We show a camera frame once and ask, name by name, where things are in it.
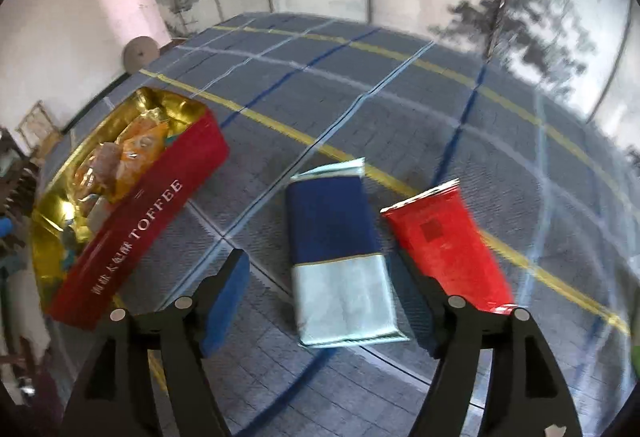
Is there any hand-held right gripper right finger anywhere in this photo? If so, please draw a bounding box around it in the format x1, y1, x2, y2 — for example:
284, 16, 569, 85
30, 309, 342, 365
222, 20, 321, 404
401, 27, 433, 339
395, 249, 583, 437

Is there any round wooden disc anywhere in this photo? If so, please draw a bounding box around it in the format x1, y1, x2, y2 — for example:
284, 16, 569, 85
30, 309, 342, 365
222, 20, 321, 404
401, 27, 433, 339
122, 36, 157, 70

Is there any light wooden chair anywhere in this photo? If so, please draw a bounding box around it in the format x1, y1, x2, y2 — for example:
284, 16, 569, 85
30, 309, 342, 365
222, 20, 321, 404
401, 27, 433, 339
15, 101, 63, 158

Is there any grey plaid tablecloth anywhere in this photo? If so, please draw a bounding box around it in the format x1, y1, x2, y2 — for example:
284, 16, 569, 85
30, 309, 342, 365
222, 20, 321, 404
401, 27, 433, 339
30, 11, 636, 437

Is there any navy and pale blue packet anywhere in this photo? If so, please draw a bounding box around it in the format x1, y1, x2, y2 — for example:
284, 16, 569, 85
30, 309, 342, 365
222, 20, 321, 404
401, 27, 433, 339
285, 157, 411, 349

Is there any dark wooden furniture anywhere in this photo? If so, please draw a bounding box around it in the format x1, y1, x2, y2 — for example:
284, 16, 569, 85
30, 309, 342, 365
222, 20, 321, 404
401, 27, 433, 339
0, 127, 41, 268

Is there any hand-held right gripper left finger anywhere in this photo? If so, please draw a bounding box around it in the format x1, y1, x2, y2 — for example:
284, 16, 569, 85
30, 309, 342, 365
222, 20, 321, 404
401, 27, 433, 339
60, 247, 251, 437

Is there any red rectangular candy box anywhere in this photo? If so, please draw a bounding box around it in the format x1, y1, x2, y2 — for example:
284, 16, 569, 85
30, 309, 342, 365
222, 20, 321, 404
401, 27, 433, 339
30, 86, 231, 330

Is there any red snack packet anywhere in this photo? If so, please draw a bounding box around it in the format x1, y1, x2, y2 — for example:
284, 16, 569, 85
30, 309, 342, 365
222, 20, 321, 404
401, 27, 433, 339
380, 178, 516, 315

